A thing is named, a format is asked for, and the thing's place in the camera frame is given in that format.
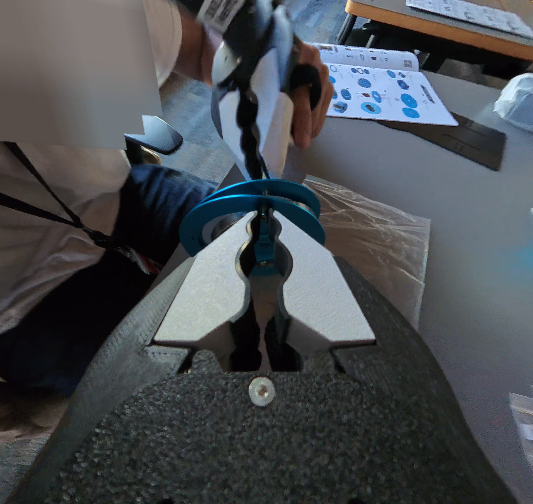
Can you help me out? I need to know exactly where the white paper sheet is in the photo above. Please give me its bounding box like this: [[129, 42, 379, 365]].
[[310, 42, 459, 127]]

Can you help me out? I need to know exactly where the grey desk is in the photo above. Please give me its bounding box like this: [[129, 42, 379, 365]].
[[142, 71, 533, 504]]

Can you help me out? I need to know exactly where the clear plastic bag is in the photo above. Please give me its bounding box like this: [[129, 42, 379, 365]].
[[302, 175, 431, 331]]

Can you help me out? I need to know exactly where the printed paper sheet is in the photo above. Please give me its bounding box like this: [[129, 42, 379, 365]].
[[406, 0, 533, 38]]

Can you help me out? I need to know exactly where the person's left hand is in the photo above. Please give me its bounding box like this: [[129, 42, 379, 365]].
[[291, 41, 335, 148]]

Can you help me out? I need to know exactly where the plastic wrapped grey box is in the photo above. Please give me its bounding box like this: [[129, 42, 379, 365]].
[[495, 73, 533, 122]]

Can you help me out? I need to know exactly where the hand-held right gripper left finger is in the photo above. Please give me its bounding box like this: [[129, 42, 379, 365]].
[[153, 211, 262, 372]]

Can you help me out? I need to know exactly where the blue round turntable assembly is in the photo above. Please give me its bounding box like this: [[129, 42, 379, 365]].
[[180, 179, 326, 277]]

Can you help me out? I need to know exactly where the black chest strap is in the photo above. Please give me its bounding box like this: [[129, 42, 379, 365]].
[[0, 143, 125, 250]]

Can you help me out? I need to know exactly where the person's left forearm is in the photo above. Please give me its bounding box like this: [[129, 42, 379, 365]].
[[175, 8, 219, 86]]

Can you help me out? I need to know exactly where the red and white badge card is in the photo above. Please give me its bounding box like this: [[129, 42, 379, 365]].
[[125, 246, 163, 275]]

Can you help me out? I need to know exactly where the black metal plate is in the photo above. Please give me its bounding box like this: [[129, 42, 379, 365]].
[[375, 112, 508, 172]]

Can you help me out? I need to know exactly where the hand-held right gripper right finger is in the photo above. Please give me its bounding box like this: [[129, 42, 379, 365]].
[[268, 211, 376, 372]]

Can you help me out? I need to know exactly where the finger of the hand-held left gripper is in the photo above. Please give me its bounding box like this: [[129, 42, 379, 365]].
[[249, 49, 295, 180], [217, 91, 262, 180]]

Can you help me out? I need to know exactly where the pile of small hardware bags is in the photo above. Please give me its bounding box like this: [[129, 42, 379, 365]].
[[510, 391, 533, 471]]

